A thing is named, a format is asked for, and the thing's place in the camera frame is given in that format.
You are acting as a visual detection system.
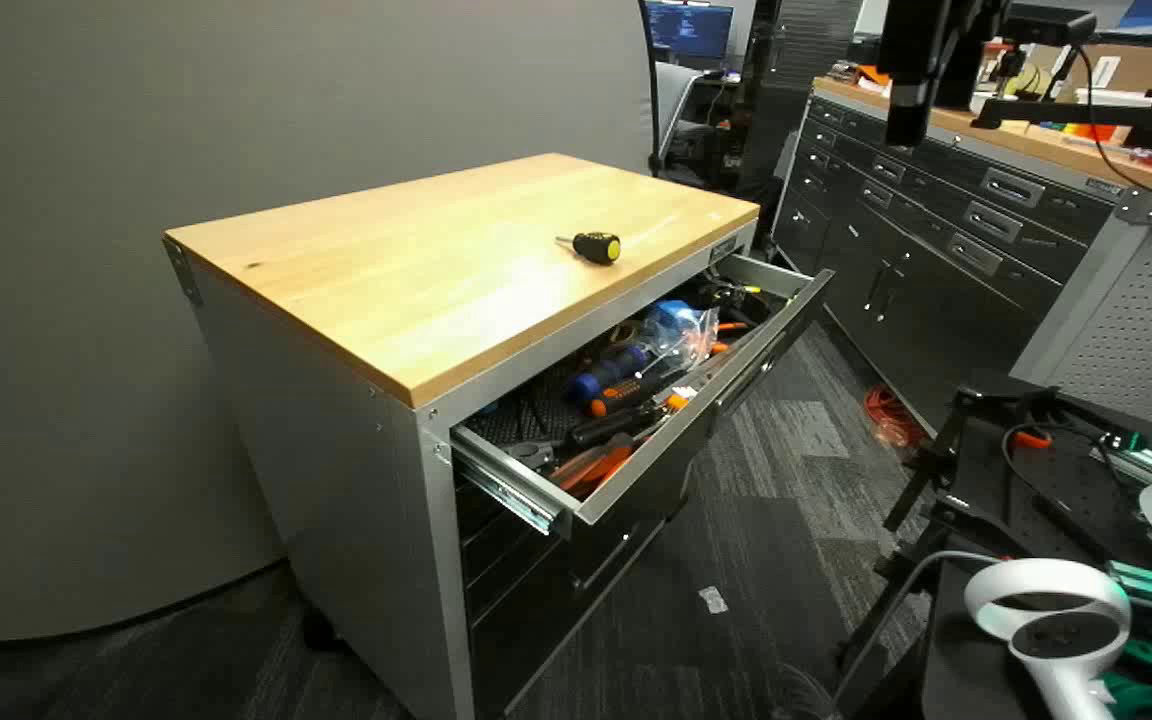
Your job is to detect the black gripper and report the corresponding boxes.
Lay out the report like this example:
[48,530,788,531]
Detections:
[873,0,1011,149]

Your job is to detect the stubby black yellow screwdriver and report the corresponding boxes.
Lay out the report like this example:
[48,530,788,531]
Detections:
[552,229,626,267]

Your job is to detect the grey metal tool drawer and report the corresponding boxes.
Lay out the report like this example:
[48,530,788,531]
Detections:
[449,250,835,546]

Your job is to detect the black screwdriver with orange accents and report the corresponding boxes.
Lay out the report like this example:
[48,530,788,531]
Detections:
[583,357,706,425]

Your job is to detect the black horizontal mounting bar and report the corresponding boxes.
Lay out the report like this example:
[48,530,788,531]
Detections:
[970,90,1152,135]

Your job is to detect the brown cardboard box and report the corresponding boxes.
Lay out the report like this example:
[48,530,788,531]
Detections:
[1011,36,1152,105]

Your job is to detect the black office chair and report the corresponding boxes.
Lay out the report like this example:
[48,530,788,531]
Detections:
[650,58,795,185]

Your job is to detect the blue storage bin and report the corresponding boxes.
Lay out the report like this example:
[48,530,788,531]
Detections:
[645,0,743,67]

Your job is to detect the grey perforated metal panel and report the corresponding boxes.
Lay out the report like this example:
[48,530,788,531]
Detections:
[1009,198,1152,442]

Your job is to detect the orange red hand tool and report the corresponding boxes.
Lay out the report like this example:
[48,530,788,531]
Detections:
[862,384,929,460]

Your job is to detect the green metal tube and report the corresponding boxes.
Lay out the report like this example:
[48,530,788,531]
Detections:
[1084,429,1152,489]

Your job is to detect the black tripod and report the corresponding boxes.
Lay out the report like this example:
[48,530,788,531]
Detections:
[832,379,1069,678]

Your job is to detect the grey cabinet with wooden top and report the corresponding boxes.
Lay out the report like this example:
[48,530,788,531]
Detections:
[162,149,835,720]

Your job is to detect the white VR controller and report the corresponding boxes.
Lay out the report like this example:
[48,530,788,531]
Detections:
[959,554,1134,720]

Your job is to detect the black cabinet castor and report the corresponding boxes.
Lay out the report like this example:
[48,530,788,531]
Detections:
[296,606,347,659]

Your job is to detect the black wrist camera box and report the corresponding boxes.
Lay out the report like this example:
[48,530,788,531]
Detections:
[1000,0,1101,49]

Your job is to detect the thin black cable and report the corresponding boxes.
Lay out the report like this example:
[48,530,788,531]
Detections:
[1062,43,1152,214]

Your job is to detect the blue handled screwdriver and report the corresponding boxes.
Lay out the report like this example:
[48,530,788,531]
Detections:
[565,336,665,407]

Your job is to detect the orange handled pliers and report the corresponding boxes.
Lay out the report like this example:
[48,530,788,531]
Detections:
[546,442,645,500]

